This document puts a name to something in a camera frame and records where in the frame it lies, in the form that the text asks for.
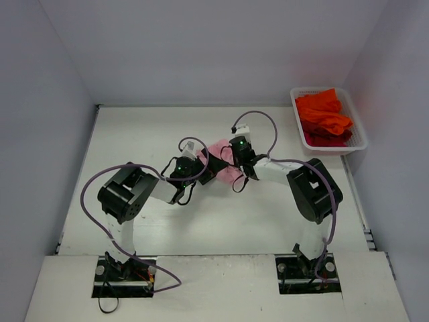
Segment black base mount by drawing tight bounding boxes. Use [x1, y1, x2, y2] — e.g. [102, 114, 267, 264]
[92, 257, 156, 299]
[275, 253, 341, 295]

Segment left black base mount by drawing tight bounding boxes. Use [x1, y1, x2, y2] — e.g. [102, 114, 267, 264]
[92, 257, 156, 299]

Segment white plastic basket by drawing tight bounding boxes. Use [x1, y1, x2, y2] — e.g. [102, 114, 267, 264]
[290, 87, 368, 156]

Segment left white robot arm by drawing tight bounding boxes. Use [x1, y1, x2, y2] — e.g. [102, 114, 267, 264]
[97, 150, 229, 282]

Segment dark red t shirt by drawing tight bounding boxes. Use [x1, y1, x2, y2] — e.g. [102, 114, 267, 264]
[304, 130, 353, 148]

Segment pink t shirt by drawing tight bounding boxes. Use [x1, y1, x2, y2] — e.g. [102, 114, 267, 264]
[198, 139, 243, 185]

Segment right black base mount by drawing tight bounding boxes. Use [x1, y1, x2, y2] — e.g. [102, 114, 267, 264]
[275, 253, 341, 295]

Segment purple cable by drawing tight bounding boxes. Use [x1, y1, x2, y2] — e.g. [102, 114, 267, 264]
[80, 136, 210, 292]
[231, 110, 338, 282]

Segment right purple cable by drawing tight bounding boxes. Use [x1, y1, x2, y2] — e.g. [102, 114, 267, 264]
[231, 110, 338, 282]

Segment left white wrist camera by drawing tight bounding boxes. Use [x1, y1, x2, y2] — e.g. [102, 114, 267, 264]
[180, 141, 197, 160]

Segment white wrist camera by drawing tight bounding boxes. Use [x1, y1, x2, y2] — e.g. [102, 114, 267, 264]
[231, 123, 251, 142]
[180, 141, 197, 160]

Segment thin black cable loop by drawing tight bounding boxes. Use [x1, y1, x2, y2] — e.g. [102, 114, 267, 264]
[98, 278, 121, 314]

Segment orange t shirt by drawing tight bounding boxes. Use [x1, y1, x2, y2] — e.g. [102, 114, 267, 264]
[295, 89, 354, 136]

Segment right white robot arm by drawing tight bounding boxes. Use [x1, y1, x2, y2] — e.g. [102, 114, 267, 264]
[229, 136, 343, 276]

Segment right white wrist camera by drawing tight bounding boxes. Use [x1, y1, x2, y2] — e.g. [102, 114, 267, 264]
[231, 123, 251, 142]

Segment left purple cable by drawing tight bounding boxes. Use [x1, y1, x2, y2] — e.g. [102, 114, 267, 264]
[80, 136, 210, 292]

